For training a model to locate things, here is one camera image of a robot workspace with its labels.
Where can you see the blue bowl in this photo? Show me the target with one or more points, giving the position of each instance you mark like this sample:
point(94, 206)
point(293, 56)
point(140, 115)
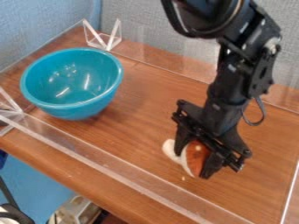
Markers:
point(72, 83)

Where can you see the clear acrylic barrier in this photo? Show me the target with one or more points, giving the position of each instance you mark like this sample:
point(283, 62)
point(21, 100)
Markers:
point(281, 96)
point(145, 183)

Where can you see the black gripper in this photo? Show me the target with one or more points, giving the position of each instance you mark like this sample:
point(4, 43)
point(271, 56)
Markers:
point(212, 126)

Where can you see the clear acrylic corner bracket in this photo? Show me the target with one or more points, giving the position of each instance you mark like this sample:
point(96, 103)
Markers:
point(100, 40)

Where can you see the clear acrylic back barrier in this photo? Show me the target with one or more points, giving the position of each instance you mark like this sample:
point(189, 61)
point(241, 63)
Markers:
point(281, 96)

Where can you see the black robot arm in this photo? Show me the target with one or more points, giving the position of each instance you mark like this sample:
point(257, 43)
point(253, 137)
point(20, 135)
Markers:
point(248, 37)

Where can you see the toy mushroom brown cap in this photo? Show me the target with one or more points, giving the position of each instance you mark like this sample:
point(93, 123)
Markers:
point(192, 158)

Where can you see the clear acrylic front barrier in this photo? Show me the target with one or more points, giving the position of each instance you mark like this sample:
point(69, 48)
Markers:
point(145, 183)

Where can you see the grey metal bracket below table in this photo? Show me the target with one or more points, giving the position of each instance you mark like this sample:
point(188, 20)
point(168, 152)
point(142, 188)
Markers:
point(76, 211)

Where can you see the black chair part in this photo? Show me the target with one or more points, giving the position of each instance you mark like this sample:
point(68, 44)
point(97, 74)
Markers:
point(10, 213)

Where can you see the clear acrylic left bracket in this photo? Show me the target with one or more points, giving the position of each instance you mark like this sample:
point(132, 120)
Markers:
point(10, 112)

